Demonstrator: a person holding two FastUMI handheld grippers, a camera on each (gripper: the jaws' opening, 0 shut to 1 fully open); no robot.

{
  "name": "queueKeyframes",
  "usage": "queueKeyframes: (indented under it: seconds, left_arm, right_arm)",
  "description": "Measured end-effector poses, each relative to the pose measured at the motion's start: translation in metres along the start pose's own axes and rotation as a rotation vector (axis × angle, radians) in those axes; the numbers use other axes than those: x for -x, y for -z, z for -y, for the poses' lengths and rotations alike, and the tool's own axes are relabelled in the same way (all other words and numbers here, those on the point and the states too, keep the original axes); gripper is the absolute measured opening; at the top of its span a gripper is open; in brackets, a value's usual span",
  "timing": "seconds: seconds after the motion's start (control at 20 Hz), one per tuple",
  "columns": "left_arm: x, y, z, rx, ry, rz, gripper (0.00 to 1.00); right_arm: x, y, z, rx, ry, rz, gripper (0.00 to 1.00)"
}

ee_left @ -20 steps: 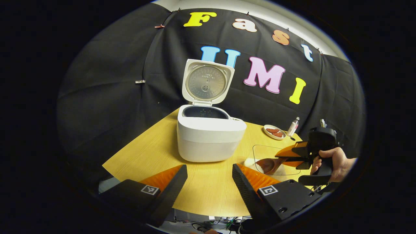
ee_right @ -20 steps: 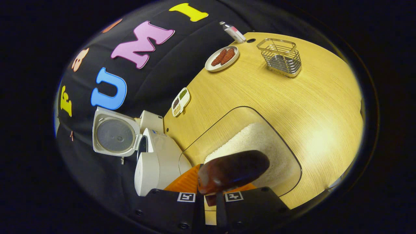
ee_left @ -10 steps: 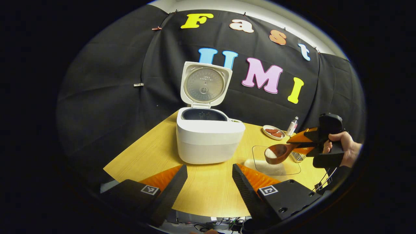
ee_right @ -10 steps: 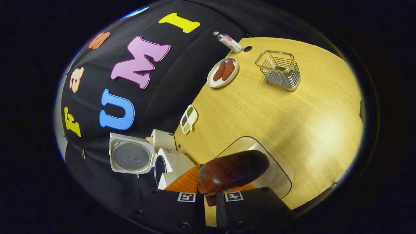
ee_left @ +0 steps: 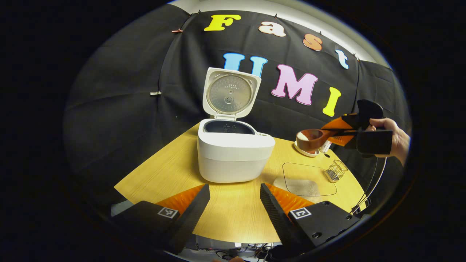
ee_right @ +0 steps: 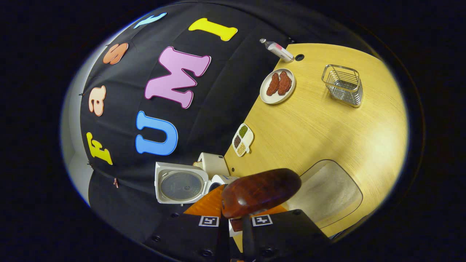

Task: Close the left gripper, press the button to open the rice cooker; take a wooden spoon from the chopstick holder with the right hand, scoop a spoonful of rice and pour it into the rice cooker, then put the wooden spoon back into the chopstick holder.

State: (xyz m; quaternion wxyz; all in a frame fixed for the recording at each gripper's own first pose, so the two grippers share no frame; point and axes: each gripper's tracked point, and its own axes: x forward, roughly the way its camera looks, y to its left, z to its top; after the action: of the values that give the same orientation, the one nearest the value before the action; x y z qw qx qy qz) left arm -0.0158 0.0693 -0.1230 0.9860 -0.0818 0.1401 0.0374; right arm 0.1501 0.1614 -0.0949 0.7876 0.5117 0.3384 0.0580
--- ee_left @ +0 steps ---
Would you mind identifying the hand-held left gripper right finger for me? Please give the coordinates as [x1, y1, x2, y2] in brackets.
[260, 183, 362, 257]

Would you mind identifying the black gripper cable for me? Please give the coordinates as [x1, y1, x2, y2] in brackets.
[349, 156, 387, 215]

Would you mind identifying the white round plate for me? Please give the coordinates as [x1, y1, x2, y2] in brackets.
[293, 140, 321, 158]

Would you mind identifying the brown wooden spoon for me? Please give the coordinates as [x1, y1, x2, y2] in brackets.
[296, 128, 359, 154]

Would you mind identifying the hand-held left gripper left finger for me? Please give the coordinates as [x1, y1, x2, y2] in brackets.
[109, 184, 211, 255]

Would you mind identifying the wire chopstick holder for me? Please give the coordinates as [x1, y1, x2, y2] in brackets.
[323, 159, 349, 183]

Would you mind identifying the black backdrop cloth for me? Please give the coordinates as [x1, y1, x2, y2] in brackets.
[64, 4, 412, 204]

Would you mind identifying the clear tray of rice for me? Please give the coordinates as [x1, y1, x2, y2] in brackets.
[273, 162, 337, 198]

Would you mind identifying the white rice cooker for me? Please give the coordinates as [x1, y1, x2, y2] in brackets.
[197, 67, 276, 183]

